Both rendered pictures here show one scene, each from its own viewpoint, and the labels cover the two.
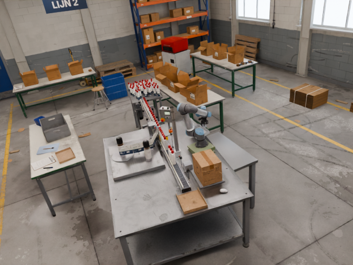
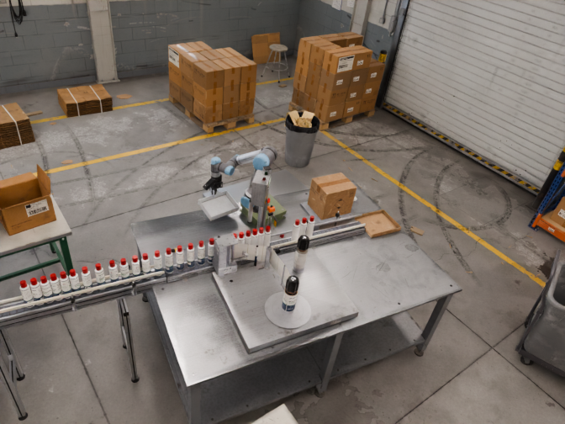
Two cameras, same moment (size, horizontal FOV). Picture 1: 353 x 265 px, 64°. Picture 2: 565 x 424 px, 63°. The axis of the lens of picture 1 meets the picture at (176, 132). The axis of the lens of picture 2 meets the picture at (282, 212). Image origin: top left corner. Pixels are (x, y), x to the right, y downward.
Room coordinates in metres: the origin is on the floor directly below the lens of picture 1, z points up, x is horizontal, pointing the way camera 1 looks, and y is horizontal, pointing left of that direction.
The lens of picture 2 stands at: (4.08, 2.63, 3.20)
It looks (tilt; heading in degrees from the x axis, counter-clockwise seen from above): 37 degrees down; 251
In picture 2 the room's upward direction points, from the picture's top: 8 degrees clockwise
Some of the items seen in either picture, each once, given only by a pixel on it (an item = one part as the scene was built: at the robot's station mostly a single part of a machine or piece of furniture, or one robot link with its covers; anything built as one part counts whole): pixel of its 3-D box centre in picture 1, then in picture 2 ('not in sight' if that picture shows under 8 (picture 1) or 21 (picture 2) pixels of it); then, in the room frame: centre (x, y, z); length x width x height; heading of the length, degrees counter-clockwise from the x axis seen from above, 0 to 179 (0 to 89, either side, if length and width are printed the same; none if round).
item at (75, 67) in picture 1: (75, 66); not in sight; (8.29, 2.64, 0.97); 0.48 x 0.47 x 0.37; 25
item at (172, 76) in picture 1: (175, 81); not in sight; (5.87, -0.13, 0.97); 0.45 x 0.38 x 0.37; 115
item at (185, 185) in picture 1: (168, 152); (272, 247); (3.28, 0.15, 0.86); 1.65 x 0.08 x 0.04; 13
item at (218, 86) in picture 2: not in sight; (211, 84); (3.27, -3.91, 0.45); 1.20 x 0.84 x 0.89; 114
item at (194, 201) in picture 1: (191, 200); (377, 223); (2.31, -0.06, 0.85); 0.30 x 0.26 x 0.04; 13
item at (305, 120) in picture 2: not in sight; (303, 125); (2.24, -2.50, 0.50); 0.42 x 0.41 x 0.28; 22
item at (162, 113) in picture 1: (167, 114); (261, 188); (3.40, 0.09, 1.38); 0.17 x 0.10 x 0.19; 68
